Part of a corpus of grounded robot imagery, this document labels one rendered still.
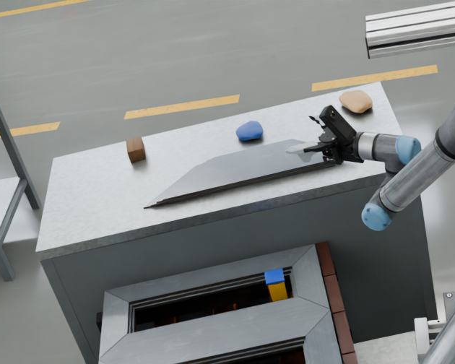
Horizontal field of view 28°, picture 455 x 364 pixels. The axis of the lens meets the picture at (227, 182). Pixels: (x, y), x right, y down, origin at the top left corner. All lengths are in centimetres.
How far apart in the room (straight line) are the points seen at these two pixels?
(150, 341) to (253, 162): 72
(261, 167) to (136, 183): 47
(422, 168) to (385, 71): 363
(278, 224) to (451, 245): 144
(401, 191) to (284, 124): 119
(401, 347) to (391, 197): 76
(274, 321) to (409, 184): 80
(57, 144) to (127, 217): 290
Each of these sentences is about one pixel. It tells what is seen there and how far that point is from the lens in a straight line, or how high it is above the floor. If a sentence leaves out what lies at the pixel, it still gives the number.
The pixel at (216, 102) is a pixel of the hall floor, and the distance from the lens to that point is 586.
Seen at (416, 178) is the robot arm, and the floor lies 148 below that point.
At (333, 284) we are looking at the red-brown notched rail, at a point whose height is 83.
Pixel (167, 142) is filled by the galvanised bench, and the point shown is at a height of 105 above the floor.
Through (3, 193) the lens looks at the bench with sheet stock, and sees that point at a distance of 522.
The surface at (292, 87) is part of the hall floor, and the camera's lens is 582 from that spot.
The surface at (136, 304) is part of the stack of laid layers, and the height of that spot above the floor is 84.
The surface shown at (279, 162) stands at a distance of 311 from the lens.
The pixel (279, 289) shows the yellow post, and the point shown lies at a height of 85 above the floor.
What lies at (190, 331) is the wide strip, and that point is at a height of 85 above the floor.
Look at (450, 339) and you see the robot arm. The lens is 171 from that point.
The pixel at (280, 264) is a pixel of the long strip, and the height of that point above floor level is 85.
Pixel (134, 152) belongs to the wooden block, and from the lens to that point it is 338.
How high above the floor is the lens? 276
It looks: 33 degrees down
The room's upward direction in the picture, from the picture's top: 16 degrees counter-clockwise
